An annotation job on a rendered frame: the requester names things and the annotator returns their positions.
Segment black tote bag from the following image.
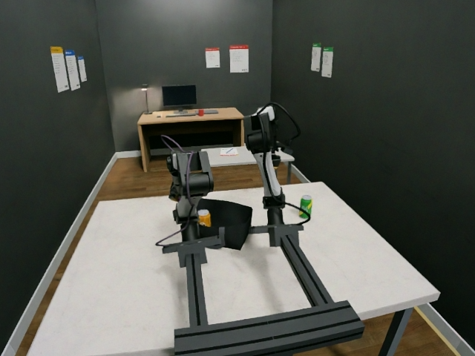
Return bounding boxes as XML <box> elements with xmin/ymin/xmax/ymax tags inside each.
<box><xmin>197</xmin><ymin>198</ymin><xmax>253</xmax><ymax>250</ymax></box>

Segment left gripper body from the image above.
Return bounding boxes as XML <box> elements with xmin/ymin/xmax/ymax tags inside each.
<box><xmin>168</xmin><ymin>182</ymin><xmax>181</xmax><ymax>200</ymax></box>

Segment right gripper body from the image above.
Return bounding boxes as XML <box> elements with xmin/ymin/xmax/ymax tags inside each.
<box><xmin>271</xmin><ymin>136</ymin><xmax>281</xmax><ymax>167</ymax></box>

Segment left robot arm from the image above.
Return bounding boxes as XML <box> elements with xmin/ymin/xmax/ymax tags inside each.
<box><xmin>163</xmin><ymin>151</ymin><xmax>219</xmax><ymax>248</ymax></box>

